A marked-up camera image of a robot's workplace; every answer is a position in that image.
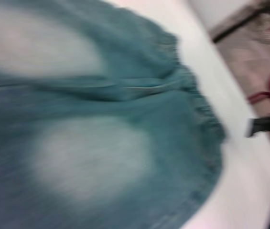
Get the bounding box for blue denim shorts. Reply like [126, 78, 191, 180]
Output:
[0, 0, 227, 229]

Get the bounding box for black metal bar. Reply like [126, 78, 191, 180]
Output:
[212, 3, 270, 44]

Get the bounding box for thin red cable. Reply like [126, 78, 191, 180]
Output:
[248, 91, 270, 104]

